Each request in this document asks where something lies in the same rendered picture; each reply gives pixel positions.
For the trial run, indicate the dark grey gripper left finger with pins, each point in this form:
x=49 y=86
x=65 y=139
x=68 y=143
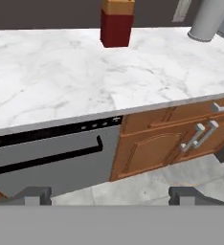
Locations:
x=34 y=194

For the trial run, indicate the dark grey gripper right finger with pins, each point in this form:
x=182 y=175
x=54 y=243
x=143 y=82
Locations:
x=184 y=194

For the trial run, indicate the red and tan knife block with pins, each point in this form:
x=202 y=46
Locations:
x=116 y=27

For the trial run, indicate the grey dishwasher door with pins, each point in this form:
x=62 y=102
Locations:
x=53 y=153

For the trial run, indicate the wooden drawer front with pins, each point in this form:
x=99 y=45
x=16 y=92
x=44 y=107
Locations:
x=184 y=115

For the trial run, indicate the grey cylindrical canister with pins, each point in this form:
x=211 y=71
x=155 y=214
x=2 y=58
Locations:
x=208 y=19

